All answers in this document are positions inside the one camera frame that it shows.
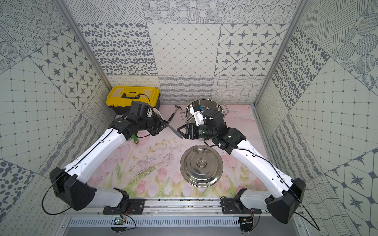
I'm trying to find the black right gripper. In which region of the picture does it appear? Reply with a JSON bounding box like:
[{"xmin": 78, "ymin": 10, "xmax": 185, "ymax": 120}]
[{"xmin": 178, "ymin": 123, "xmax": 217, "ymax": 140}]

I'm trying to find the cream spoon with grey handle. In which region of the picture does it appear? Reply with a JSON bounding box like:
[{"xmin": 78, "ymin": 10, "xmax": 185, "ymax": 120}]
[{"xmin": 153, "ymin": 108, "xmax": 183, "ymax": 139}]

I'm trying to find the stainless steel pot lid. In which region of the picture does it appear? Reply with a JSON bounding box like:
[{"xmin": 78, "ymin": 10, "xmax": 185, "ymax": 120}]
[{"xmin": 180, "ymin": 145, "xmax": 223, "ymax": 188}]

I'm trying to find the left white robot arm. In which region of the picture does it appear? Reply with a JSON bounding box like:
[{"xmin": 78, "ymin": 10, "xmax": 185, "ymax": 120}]
[{"xmin": 50, "ymin": 113, "xmax": 169, "ymax": 213}]

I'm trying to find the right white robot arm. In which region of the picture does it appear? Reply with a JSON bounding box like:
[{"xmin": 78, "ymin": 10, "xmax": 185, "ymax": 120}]
[{"xmin": 177, "ymin": 106, "xmax": 306, "ymax": 224}]

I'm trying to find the yellow black toolbox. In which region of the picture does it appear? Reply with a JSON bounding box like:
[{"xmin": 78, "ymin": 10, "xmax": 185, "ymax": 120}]
[{"xmin": 106, "ymin": 86, "xmax": 160, "ymax": 115}]

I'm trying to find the white perforated vent strip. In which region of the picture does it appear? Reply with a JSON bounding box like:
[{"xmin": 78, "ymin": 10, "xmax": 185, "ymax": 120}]
[{"xmin": 68, "ymin": 216, "xmax": 239, "ymax": 228}]

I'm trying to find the green circuit board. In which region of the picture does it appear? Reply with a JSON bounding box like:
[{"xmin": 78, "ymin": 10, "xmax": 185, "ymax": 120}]
[{"xmin": 114, "ymin": 218, "xmax": 125, "ymax": 225}]

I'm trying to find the right small circuit board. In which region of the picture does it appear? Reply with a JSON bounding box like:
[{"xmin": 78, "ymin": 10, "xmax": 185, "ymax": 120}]
[{"xmin": 239, "ymin": 217, "xmax": 254, "ymax": 234}]

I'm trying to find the black handled claw hammer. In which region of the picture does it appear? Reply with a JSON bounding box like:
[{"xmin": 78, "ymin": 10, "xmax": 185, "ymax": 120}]
[{"xmin": 168, "ymin": 105, "xmax": 182, "ymax": 122}]

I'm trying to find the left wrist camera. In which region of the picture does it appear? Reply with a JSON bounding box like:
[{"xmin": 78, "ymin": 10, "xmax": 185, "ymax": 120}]
[{"xmin": 128, "ymin": 101, "xmax": 150, "ymax": 120}]

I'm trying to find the green garden hose nozzle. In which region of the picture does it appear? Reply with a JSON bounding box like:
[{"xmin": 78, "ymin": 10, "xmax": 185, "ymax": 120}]
[{"xmin": 131, "ymin": 134, "xmax": 139, "ymax": 144}]

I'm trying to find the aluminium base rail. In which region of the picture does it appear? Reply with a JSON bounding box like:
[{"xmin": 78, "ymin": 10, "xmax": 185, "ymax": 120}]
[{"xmin": 61, "ymin": 197, "xmax": 295, "ymax": 221}]

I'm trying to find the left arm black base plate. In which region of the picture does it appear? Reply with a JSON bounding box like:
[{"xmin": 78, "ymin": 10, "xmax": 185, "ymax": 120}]
[{"xmin": 103, "ymin": 198, "xmax": 146, "ymax": 215}]

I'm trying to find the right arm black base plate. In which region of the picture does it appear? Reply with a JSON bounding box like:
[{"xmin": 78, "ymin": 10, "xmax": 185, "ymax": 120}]
[{"xmin": 220, "ymin": 197, "xmax": 261, "ymax": 215}]

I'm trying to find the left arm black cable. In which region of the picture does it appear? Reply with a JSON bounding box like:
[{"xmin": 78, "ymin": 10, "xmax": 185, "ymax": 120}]
[{"xmin": 41, "ymin": 169, "xmax": 74, "ymax": 216}]

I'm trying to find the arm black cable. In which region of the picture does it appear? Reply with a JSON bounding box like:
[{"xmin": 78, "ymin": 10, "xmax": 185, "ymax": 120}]
[
  {"xmin": 236, "ymin": 147, "xmax": 321, "ymax": 231},
  {"xmin": 41, "ymin": 169, "xmax": 74, "ymax": 216}
]

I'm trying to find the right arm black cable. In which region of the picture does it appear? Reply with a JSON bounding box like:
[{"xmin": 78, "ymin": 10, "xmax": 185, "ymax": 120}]
[{"xmin": 236, "ymin": 147, "xmax": 321, "ymax": 231}]

